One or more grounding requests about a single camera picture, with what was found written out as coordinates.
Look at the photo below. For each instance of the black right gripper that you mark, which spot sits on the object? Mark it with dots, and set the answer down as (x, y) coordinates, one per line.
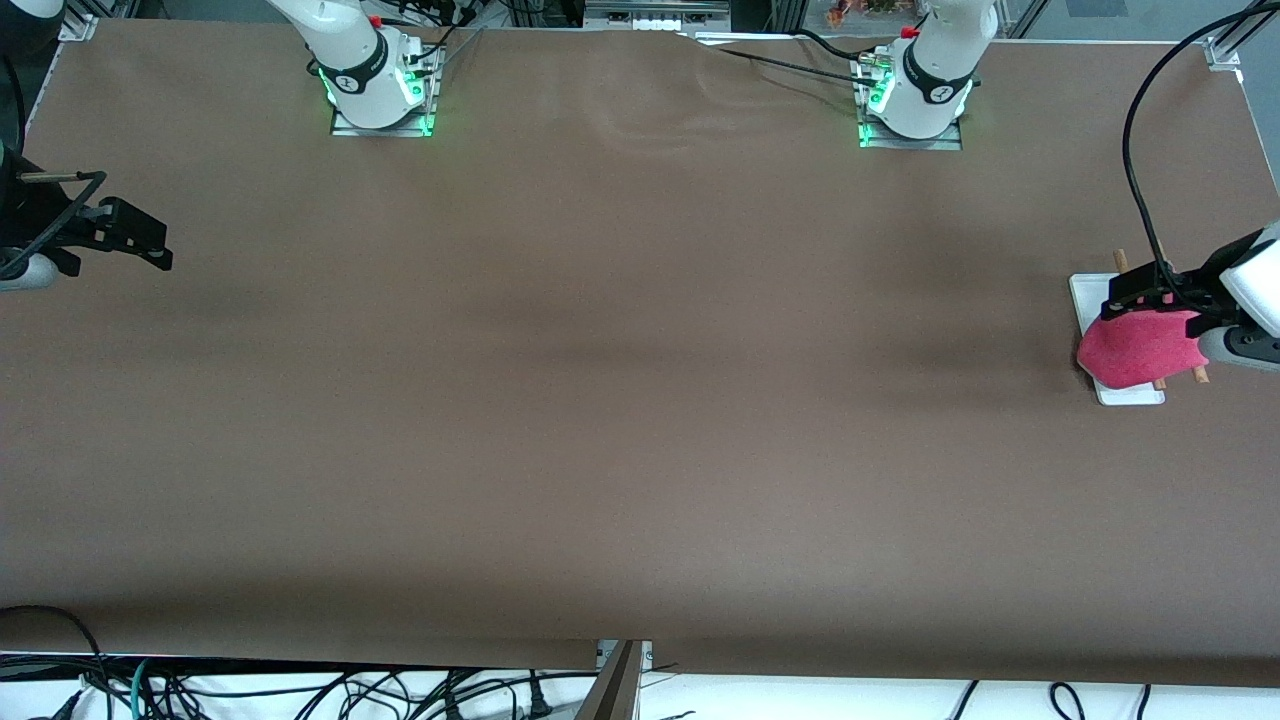
(30, 214)

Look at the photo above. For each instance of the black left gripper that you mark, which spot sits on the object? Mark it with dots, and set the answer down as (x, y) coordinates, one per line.
(1208, 276)

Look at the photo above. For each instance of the pink towel with grey edge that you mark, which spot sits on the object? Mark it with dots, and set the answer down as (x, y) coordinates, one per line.
(1140, 350)

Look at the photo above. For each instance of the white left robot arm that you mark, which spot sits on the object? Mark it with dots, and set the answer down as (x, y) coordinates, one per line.
(935, 90)

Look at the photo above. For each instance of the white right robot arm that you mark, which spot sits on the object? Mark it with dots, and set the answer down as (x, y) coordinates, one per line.
(365, 70)

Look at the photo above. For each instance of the brown table cover sheet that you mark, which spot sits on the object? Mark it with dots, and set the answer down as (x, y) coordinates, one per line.
(640, 500)

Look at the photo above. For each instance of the white power strip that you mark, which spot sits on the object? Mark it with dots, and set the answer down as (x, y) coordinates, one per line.
(655, 20)

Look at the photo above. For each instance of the aluminium frame profile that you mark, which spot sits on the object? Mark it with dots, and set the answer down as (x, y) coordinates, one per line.
(85, 22)

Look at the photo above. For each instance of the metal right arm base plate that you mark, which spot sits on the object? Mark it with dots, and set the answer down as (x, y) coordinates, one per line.
(385, 125)

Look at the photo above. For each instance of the aluminium frame corner post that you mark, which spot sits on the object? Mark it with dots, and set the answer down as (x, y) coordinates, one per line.
(1235, 40)

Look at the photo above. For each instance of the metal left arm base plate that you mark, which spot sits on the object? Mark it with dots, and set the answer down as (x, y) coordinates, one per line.
(905, 142)

